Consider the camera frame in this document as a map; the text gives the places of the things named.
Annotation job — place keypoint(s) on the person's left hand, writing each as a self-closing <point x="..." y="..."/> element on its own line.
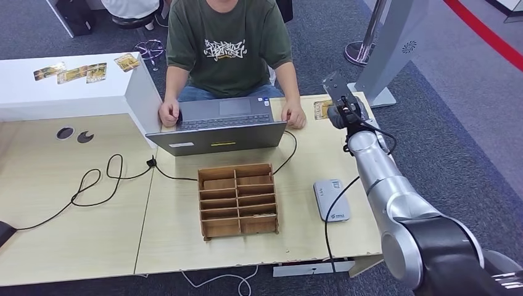
<point x="295" y="116"/>

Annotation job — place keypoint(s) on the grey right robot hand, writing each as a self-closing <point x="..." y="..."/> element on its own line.
<point x="334" y="117"/>

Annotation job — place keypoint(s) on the person's right hand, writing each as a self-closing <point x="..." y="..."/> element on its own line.
<point x="168" y="112"/>

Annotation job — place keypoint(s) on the gold patterned ID card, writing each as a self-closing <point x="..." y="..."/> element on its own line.
<point x="320" y="109"/>

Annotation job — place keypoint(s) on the person's left forearm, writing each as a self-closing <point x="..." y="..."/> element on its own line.
<point x="288" y="83"/>

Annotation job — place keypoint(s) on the person's right forearm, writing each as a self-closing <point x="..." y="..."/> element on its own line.
<point x="175" y="83"/>

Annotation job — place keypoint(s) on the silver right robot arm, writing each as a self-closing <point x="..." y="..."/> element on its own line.
<point x="392" y="192"/>

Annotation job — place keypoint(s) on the gold patterned hotel card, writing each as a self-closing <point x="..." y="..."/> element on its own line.
<point x="49" y="71"/>
<point x="97" y="72"/>
<point x="127" y="62"/>
<point x="72" y="74"/>

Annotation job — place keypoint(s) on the person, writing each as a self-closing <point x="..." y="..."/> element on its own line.
<point x="284" y="10"/>
<point x="130" y="6"/>
<point x="228" y="61"/>

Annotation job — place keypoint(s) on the grey card reader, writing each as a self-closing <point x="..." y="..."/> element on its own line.
<point x="343" y="210"/>

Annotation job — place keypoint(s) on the wooden card organizer box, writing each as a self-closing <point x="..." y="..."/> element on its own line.
<point x="237" y="202"/>

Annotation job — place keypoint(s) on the grey laptop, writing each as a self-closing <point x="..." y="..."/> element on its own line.
<point x="216" y="141"/>

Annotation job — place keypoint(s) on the chair star base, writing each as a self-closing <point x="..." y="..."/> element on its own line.
<point x="151" y="51"/>

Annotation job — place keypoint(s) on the dark grommet cover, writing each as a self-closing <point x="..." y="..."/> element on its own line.
<point x="85" y="137"/>

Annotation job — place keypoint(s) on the white counter block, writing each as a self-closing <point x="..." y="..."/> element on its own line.
<point x="81" y="98"/>

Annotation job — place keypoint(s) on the grey kiosk stand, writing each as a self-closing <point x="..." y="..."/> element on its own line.
<point x="392" y="49"/>

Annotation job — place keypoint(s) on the black round stool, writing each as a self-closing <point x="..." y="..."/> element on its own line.
<point x="130" y="22"/>

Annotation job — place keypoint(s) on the black case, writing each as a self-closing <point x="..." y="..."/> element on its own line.
<point x="73" y="14"/>

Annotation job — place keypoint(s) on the black device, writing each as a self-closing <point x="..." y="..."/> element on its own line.
<point x="5" y="233"/>

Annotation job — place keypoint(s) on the display cabinet base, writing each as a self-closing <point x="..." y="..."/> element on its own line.
<point x="513" y="5"/>

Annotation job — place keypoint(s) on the shiny chrome round base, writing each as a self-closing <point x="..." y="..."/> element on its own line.
<point x="510" y="278"/>

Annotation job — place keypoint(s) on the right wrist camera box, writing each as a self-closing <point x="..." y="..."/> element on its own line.
<point x="337" y="88"/>

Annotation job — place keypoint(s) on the chrome stanchion post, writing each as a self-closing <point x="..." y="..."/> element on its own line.
<point x="359" y="53"/>

